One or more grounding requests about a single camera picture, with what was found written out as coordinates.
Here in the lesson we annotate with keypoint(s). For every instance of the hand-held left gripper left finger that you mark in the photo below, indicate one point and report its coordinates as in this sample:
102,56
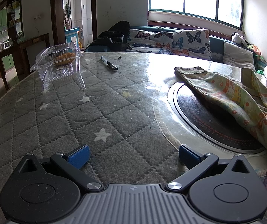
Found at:
78,156

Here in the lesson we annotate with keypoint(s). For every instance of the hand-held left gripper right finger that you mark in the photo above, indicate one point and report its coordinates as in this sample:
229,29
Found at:
189,155

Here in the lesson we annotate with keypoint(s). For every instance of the green patterned children's jacket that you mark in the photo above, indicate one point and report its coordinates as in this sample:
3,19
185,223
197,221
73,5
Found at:
236,93

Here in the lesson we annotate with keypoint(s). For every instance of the hanging clothes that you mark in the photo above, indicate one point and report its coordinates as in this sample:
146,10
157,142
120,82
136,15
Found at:
67,14

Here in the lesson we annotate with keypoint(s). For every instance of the round black induction cooktop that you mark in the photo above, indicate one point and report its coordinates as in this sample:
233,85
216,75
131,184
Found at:
194,107

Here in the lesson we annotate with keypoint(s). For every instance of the clear plastic food container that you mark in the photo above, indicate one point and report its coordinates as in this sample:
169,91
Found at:
61,72

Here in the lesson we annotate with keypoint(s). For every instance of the clear black pen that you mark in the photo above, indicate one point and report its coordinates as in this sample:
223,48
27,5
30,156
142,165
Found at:
109,63

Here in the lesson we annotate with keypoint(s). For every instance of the brown bread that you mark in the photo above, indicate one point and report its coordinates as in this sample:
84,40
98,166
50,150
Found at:
64,59

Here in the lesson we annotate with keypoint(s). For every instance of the plain white pillow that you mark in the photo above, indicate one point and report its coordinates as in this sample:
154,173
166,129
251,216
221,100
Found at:
238,56

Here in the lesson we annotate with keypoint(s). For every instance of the yellow plastic object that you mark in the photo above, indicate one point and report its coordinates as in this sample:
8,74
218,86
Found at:
80,44

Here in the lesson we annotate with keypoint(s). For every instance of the square butterfly print pillow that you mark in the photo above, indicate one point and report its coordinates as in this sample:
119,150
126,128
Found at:
191,43

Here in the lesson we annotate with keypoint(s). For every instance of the blue sofa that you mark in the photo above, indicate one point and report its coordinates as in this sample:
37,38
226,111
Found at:
216,44

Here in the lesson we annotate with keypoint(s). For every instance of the light blue cabinet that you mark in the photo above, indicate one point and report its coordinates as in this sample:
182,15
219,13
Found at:
71,35

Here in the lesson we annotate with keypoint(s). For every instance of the dark wooden side table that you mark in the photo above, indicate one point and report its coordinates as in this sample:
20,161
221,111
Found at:
28,42

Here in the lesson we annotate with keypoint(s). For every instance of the green pink plush toy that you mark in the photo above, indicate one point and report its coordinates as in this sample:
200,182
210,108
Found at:
254,49

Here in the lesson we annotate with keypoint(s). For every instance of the white plush toy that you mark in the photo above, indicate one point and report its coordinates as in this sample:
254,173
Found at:
238,38

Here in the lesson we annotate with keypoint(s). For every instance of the black bag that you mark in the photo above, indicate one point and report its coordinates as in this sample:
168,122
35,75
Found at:
114,33

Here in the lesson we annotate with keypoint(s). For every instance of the wooden display cabinet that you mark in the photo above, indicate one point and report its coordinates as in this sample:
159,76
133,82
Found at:
0,28

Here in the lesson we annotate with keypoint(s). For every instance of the white wall outlet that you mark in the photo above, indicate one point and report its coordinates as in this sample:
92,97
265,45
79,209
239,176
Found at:
38,16

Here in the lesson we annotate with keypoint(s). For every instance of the brown door frame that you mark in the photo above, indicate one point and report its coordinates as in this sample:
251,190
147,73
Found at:
55,11

